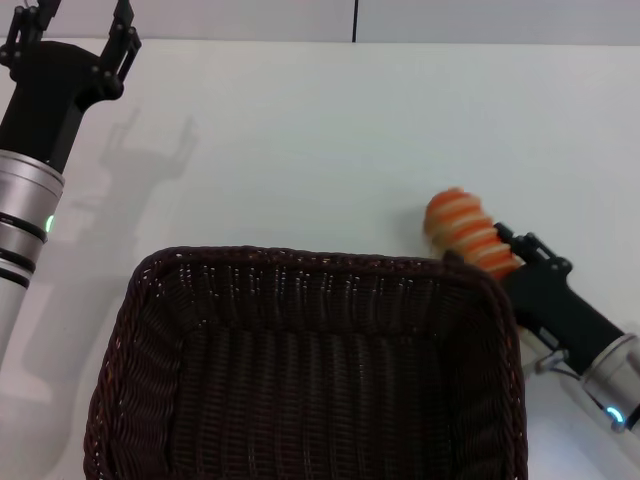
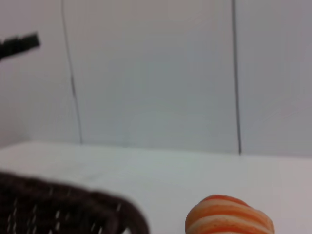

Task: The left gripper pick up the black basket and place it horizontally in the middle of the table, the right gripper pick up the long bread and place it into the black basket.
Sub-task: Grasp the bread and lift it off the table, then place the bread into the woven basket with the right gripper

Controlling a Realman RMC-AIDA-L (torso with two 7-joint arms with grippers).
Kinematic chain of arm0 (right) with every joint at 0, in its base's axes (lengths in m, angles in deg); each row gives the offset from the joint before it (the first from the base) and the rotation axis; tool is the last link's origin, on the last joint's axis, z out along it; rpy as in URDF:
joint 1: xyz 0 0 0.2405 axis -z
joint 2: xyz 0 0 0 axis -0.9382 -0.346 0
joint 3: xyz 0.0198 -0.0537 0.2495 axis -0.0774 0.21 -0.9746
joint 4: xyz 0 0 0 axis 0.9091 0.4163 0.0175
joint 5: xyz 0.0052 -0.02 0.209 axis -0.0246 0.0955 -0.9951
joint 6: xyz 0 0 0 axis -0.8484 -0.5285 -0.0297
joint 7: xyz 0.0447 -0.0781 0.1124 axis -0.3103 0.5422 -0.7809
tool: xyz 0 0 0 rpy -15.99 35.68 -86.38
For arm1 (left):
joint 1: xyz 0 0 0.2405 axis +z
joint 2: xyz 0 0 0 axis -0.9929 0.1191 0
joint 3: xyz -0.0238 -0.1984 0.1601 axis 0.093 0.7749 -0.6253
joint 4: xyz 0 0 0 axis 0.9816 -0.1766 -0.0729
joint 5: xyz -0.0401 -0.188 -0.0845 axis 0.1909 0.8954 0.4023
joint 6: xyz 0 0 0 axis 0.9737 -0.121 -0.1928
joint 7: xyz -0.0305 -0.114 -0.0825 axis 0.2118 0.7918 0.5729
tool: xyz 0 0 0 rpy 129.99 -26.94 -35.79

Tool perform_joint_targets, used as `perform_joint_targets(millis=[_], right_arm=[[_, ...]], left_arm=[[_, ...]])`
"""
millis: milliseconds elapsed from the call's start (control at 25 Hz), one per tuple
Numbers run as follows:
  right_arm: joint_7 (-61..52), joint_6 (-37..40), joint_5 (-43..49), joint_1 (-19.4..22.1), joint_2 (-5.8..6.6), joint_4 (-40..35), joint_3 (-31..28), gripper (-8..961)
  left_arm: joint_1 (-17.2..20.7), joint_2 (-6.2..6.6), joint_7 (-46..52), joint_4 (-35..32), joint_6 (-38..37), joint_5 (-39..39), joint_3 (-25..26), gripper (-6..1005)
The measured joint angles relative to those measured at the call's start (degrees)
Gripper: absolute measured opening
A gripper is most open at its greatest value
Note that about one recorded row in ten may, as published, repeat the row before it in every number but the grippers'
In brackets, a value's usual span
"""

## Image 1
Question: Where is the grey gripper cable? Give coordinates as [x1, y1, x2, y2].
[522, 327, 585, 382]

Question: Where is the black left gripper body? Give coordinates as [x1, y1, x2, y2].
[0, 41, 124, 175]

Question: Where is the dark brown wicker basket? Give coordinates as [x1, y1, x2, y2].
[83, 244, 529, 480]

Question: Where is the orange striped bread roll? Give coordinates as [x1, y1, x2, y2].
[423, 187, 526, 284]

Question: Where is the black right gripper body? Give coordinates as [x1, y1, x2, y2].
[498, 258, 627, 375]

